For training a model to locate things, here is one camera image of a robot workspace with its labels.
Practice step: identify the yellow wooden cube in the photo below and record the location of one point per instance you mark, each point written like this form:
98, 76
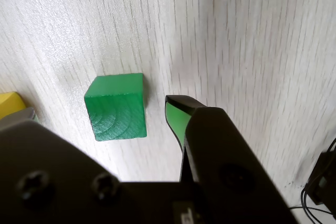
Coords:
10, 103

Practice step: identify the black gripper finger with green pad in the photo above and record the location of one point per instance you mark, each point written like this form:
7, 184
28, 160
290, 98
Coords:
223, 171
39, 171

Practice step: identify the green wooden cube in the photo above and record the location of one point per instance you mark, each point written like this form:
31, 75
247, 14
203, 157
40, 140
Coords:
118, 113

